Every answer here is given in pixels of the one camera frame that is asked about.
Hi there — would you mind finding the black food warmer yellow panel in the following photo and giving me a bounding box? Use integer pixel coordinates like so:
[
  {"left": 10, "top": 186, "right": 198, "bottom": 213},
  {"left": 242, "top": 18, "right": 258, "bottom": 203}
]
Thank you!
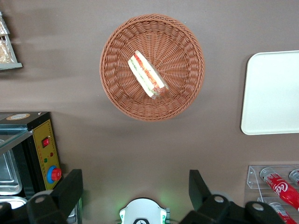
[{"left": 0, "top": 111, "right": 83, "bottom": 224}]

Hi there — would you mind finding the brown table cover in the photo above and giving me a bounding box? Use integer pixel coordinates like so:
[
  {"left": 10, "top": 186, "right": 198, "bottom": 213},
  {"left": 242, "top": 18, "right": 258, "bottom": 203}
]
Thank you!
[{"left": 0, "top": 0, "right": 299, "bottom": 224}]

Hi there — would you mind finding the cream plastic tray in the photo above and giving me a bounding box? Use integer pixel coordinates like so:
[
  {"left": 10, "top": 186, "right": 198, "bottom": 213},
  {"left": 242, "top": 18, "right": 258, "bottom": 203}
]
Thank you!
[{"left": 240, "top": 50, "right": 299, "bottom": 136}]

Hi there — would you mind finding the red cola bottle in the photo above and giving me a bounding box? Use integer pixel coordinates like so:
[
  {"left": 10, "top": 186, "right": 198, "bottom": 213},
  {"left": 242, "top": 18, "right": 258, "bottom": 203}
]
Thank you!
[
  {"left": 268, "top": 202, "right": 298, "bottom": 224},
  {"left": 289, "top": 169, "right": 299, "bottom": 186},
  {"left": 259, "top": 167, "right": 299, "bottom": 211}
]

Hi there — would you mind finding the clear acrylic bottle rack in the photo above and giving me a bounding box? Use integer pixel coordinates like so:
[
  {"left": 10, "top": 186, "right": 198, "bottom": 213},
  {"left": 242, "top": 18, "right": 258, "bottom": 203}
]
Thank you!
[{"left": 244, "top": 164, "right": 299, "bottom": 224}]

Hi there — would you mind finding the brown round wicker basket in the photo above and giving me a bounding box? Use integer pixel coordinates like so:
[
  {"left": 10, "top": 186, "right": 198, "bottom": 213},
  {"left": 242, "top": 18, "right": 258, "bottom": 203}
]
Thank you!
[{"left": 99, "top": 13, "right": 206, "bottom": 122}]

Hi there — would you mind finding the grey snack display rack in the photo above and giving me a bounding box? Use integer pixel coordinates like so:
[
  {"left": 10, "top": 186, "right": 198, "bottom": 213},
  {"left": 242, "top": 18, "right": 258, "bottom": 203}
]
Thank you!
[{"left": 0, "top": 11, "right": 23, "bottom": 71}]

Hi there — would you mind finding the steel pan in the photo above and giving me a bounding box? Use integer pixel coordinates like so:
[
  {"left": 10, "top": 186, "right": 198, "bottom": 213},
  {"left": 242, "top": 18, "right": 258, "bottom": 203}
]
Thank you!
[
  {"left": 0, "top": 196, "right": 28, "bottom": 210},
  {"left": 0, "top": 140, "right": 23, "bottom": 196}
]

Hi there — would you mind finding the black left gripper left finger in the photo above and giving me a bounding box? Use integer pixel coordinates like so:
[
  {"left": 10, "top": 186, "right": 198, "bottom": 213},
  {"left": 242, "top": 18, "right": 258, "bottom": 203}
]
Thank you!
[{"left": 0, "top": 169, "right": 84, "bottom": 224}]

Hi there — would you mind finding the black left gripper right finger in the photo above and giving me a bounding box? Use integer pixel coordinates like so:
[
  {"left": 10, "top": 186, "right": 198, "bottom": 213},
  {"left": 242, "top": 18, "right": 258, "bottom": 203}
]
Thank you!
[{"left": 179, "top": 169, "right": 286, "bottom": 224}]

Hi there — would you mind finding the clear bag of crackers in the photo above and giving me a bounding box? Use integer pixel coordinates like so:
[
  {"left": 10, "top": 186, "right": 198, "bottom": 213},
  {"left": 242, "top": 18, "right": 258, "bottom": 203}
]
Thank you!
[{"left": 0, "top": 39, "right": 15, "bottom": 64}]

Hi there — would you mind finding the triangle sandwich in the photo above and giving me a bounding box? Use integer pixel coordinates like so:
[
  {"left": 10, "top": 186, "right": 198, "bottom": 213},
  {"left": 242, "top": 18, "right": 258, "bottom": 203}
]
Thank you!
[{"left": 127, "top": 50, "right": 170, "bottom": 100}]

